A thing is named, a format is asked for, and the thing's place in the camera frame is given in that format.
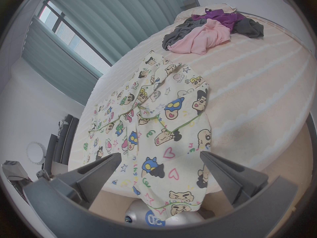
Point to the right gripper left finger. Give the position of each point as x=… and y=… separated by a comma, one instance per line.
x=94, y=177

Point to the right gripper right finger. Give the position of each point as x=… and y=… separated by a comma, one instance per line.
x=230, y=180

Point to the white printed pyjama top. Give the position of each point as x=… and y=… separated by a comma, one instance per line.
x=168, y=123

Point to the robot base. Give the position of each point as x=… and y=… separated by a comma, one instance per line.
x=183, y=219

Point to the bed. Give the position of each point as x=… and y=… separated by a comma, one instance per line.
x=247, y=88

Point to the pile of clothes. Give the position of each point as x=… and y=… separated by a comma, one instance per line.
x=205, y=36

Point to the round white mirror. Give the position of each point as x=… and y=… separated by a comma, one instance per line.
x=36, y=153

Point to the narrow blue-green curtain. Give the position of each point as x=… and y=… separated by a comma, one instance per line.
x=57, y=71

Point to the window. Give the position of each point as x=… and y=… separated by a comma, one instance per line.
x=79, y=43

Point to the wide blue-green curtain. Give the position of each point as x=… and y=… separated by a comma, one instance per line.
x=111, y=16

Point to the pale pink pillow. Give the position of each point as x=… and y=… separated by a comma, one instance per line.
x=183, y=15

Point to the grey bedside table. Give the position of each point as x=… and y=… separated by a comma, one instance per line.
x=190, y=3

